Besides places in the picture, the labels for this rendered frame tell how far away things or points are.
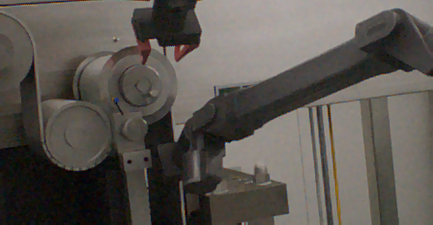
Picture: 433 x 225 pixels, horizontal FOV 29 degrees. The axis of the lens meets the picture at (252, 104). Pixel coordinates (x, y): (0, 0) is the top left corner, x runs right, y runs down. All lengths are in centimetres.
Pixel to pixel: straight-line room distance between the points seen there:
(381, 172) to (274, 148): 227
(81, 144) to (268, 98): 40
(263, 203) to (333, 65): 47
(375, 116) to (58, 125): 106
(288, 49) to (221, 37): 17
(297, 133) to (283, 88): 335
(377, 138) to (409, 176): 269
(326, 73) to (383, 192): 116
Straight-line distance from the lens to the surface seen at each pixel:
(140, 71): 151
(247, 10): 196
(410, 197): 501
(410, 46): 109
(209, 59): 192
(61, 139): 151
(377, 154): 231
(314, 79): 121
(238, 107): 132
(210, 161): 137
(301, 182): 464
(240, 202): 157
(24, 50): 150
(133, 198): 150
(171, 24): 132
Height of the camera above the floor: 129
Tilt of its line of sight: 4 degrees down
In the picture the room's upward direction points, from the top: 6 degrees counter-clockwise
